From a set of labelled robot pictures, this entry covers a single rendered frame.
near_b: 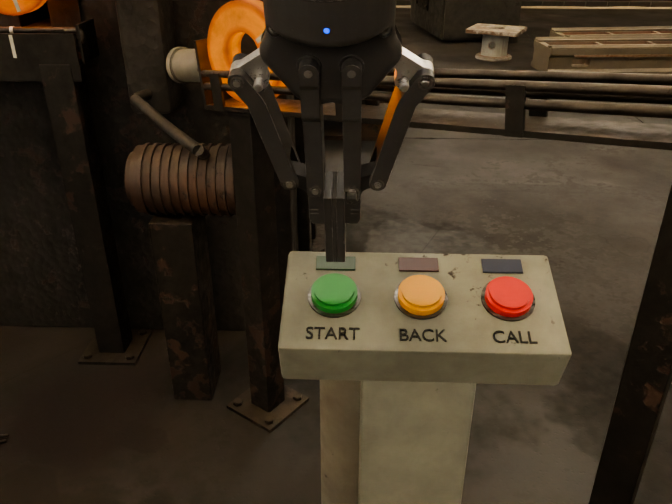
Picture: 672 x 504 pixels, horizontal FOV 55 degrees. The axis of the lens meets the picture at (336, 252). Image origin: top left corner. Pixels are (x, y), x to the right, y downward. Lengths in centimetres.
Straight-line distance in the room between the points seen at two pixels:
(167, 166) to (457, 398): 72
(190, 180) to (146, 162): 8
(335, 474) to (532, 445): 56
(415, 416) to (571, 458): 76
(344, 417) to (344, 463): 7
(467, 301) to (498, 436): 78
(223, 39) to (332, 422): 60
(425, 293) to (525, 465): 77
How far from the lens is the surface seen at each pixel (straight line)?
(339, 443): 82
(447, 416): 60
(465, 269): 59
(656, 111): 73
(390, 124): 42
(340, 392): 77
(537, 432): 136
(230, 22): 105
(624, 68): 450
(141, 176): 116
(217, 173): 113
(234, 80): 41
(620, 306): 182
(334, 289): 55
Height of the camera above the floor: 90
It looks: 28 degrees down
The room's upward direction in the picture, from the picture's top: straight up
